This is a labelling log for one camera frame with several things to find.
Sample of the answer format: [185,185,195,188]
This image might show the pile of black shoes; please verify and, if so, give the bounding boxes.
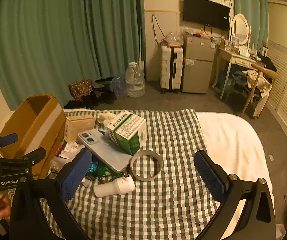
[65,77,118,109]

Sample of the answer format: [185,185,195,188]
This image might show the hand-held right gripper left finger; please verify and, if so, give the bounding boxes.
[9,149,93,240]

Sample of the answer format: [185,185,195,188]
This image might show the clear plastic bag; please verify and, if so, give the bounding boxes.
[162,32,184,48]

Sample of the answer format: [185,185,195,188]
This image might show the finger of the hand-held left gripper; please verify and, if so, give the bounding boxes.
[0,147,46,168]
[0,133,18,159]

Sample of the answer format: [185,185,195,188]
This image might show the grey white checked blanket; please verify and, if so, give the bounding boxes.
[40,109,220,240]

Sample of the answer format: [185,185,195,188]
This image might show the white pole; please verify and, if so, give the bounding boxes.
[138,27,144,72]

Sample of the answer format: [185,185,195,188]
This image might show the black wall television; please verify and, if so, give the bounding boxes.
[183,0,230,30]

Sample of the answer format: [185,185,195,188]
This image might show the narrow green curtain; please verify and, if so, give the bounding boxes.
[232,0,269,52]

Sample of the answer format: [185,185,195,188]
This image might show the blue foil packet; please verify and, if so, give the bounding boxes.
[87,161,101,173]

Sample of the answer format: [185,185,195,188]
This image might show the green white medicine box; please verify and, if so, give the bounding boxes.
[106,110,147,155]

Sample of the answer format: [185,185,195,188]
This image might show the green snack packet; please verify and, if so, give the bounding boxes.
[97,165,124,180]

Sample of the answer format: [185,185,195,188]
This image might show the large clear water bottle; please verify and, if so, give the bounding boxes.
[125,62,145,98]

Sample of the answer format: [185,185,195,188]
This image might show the small things on fridge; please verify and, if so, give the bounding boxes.
[186,29,217,38]

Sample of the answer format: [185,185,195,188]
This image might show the brown patterned bag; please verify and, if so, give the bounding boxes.
[69,79,93,100]

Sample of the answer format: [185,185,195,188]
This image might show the silver two-door fridge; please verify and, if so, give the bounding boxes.
[182,34,215,94]

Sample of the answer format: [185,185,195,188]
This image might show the white louvred wardrobe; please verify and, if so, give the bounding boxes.
[267,1,287,151]

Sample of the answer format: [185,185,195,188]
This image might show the blue bin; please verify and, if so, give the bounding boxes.
[218,70,236,94]

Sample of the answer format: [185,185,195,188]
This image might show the dark blue cloth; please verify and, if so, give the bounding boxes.
[233,70,247,83]

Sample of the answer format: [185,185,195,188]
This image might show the grey ring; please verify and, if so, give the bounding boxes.
[130,149,164,181]

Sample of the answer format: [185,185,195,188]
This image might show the white oval mirror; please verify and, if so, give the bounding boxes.
[230,14,252,47]

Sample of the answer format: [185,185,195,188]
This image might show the black cloth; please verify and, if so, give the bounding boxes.
[257,52,277,72]

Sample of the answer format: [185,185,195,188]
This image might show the cream clothes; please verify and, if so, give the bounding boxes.
[242,69,272,98]

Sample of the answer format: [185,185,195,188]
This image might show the white suitcase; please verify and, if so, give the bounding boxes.
[160,45,184,94]

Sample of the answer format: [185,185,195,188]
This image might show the pile of small medicine packets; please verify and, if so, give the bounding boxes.
[55,140,84,177]

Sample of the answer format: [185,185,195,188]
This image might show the white vanity table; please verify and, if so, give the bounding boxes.
[212,45,264,100]

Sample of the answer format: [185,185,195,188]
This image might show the white tissue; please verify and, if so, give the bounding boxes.
[96,112,116,126]

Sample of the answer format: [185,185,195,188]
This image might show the pack of small water bottles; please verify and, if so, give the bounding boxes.
[110,74,128,97]

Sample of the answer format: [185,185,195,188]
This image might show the grey phone case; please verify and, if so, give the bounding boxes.
[78,129,133,173]

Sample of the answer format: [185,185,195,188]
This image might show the wooden chair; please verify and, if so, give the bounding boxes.
[241,64,279,117]

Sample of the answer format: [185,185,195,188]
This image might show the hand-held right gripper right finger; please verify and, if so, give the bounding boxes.
[194,150,276,240]

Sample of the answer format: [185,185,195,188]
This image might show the dark wall cable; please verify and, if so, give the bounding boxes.
[151,14,167,45]

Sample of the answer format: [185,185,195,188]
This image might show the large cardboard box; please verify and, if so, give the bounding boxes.
[0,94,67,179]

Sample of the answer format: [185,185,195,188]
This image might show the wide green curtain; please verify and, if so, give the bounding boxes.
[0,0,146,111]

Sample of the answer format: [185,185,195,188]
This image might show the small cardboard box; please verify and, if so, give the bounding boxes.
[64,116,96,143]

